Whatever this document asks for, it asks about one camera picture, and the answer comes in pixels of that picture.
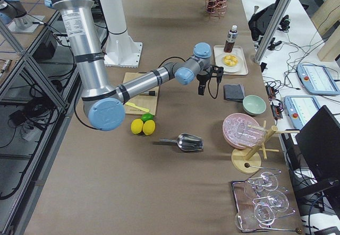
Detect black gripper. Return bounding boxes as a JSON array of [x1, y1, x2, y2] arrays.
[[196, 65, 223, 95]]

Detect white round plate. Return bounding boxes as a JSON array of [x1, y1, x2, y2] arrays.
[[215, 53, 243, 74]]

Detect glazed twisted donut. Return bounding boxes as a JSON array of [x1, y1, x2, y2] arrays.
[[222, 55, 239, 67]]

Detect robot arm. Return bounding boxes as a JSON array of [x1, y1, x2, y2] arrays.
[[1, 0, 44, 34]]

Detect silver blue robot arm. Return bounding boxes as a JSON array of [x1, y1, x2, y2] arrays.
[[45, 0, 223, 131]]

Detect cream rabbit tray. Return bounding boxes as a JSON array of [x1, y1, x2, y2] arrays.
[[213, 45, 248, 75]]

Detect dark tea bottle on tray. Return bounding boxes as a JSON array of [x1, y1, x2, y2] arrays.
[[224, 25, 238, 53]]

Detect dark mirrored glass tray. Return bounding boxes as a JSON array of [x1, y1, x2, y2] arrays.
[[229, 179, 274, 232]]

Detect grey folded cloth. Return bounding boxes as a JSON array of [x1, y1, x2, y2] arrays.
[[223, 84, 245, 101]]

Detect steel muddler bar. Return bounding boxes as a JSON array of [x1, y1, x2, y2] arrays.
[[140, 91, 156, 96]]

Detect wooden cutting board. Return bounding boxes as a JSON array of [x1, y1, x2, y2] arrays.
[[123, 72, 159, 116]]

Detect mint green bowl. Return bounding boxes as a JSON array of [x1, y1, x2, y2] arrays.
[[242, 95, 267, 116]]

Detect metal ice scoop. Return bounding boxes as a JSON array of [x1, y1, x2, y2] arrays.
[[159, 133, 203, 152]]

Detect pink bowl with ice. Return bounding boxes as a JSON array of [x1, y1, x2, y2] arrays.
[[222, 113, 265, 149]]

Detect clear glass on stand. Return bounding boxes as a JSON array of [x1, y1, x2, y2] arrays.
[[235, 123, 265, 142]]

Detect yellow plastic knife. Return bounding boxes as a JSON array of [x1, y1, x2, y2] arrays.
[[125, 102, 150, 112]]

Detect green lime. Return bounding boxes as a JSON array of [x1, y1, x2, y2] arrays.
[[140, 113, 154, 123]]

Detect yellow lemon beside lime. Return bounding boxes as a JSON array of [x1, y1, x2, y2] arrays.
[[142, 120, 156, 135]]

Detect yellow lemon near edge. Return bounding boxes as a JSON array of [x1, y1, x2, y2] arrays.
[[131, 118, 144, 135]]

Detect bottle in copper rack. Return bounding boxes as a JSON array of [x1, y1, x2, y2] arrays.
[[207, 0, 216, 12]]

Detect wooden cup tree stand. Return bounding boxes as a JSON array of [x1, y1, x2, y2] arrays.
[[231, 121, 300, 174]]

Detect teach pendant near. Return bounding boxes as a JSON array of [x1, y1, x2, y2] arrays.
[[284, 95, 320, 129]]

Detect teach pendant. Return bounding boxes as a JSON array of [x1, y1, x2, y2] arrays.
[[284, 95, 320, 129], [296, 63, 339, 96]]

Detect teach pendant far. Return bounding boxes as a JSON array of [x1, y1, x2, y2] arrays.
[[296, 63, 339, 96]]

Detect wine glass rear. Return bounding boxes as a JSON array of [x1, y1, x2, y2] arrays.
[[246, 172, 278, 193]]

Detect wine glass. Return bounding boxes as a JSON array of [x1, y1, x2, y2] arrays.
[[234, 202, 275, 232], [252, 190, 289, 212], [246, 172, 278, 193]]

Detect black monitor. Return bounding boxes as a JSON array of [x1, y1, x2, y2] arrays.
[[294, 104, 340, 193]]

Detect wine glass middle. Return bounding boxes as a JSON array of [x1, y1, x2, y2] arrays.
[[252, 190, 289, 212]]

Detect wine glass front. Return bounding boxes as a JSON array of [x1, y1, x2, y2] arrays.
[[234, 202, 275, 232]]

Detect copper wire bottle rack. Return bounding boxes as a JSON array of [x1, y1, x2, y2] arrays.
[[205, 0, 227, 19]]

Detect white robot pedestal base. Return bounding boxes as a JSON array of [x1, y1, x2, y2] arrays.
[[100, 0, 142, 68]]

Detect aluminium frame post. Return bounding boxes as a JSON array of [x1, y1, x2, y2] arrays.
[[254, 0, 291, 64]]

